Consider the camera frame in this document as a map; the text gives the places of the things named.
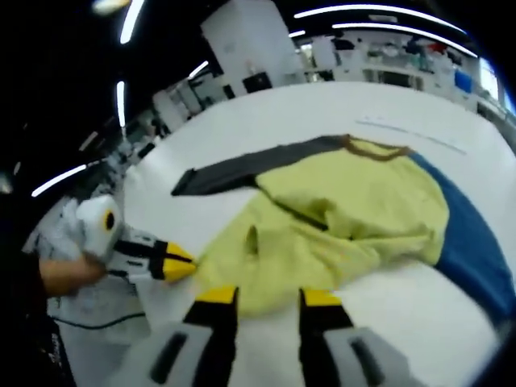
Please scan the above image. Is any black cable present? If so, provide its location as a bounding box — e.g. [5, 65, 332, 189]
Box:
[50, 310, 148, 331]

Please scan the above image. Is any yellow blue grey garment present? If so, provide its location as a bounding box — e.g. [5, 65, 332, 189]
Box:
[171, 135, 516, 323]

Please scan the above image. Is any white cabinet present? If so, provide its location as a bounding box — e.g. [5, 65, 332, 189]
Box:
[152, 89, 191, 135]

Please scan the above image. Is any blue container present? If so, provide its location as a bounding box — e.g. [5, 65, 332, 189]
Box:
[454, 70, 474, 95]

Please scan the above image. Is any white square column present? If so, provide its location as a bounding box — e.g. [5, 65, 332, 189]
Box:
[200, 0, 306, 97]

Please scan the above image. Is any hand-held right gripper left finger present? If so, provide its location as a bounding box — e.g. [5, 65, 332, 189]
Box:
[112, 285, 239, 387]

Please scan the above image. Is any person's left hand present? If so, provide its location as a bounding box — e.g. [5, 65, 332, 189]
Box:
[73, 252, 108, 285]

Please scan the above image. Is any black square panel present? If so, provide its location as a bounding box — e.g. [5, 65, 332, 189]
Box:
[243, 71, 272, 94]

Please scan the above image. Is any white cluttered shelving unit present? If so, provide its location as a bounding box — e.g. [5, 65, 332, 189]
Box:
[300, 30, 481, 97]

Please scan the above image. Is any person's black printed shirt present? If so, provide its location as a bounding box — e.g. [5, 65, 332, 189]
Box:
[0, 241, 78, 387]

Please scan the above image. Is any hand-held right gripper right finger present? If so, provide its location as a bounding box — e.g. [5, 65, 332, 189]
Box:
[298, 288, 416, 387]

